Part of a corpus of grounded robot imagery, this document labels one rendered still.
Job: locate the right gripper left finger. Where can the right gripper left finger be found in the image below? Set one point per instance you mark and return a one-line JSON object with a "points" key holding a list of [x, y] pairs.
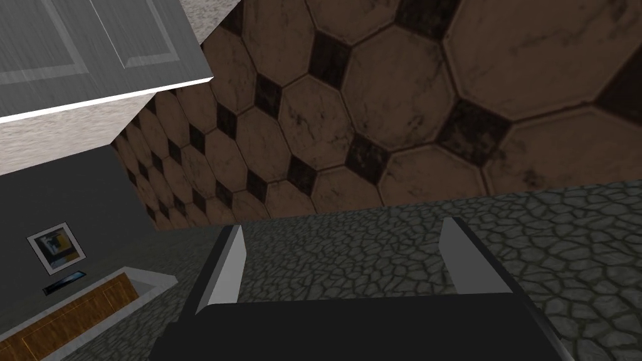
{"points": [[225, 273]]}

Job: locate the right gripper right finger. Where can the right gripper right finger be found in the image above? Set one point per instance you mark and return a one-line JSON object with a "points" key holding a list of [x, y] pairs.
{"points": [[471, 265]]}

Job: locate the wooden sideboard with white top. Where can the wooden sideboard with white top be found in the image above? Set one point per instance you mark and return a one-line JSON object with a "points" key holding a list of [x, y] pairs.
{"points": [[65, 321]]}

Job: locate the framed picture on wall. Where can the framed picture on wall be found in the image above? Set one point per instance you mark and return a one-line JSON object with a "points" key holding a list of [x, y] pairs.
{"points": [[56, 248]]}

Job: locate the grey panelled wall cupboard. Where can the grey panelled wall cupboard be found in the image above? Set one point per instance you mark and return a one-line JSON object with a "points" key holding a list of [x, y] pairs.
{"points": [[75, 50]]}

